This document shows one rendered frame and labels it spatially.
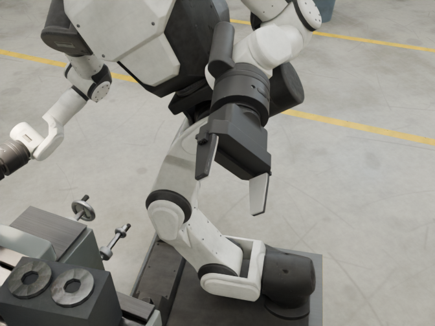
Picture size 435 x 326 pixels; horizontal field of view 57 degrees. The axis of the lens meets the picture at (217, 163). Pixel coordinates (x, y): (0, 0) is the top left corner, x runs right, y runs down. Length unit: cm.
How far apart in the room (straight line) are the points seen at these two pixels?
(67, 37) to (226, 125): 61
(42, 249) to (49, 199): 143
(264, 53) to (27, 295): 69
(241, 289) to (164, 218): 38
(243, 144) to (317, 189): 229
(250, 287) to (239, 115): 91
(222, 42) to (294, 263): 93
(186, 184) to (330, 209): 166
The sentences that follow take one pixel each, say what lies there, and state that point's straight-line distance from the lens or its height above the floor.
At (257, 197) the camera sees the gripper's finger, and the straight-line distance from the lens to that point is 56.
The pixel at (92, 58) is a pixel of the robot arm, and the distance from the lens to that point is 121.
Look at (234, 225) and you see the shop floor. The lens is 251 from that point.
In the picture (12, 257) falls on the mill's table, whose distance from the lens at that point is 134.
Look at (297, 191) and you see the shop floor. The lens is 277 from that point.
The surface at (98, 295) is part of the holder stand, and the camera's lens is 94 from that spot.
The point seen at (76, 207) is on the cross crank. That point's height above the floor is 64.
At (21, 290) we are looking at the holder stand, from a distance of 99.
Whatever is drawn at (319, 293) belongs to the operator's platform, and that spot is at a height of 40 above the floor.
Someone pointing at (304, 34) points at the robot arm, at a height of 156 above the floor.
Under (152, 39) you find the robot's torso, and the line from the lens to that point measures 87.
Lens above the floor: 188
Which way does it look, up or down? 40 degrees down
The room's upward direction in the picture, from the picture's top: straight up
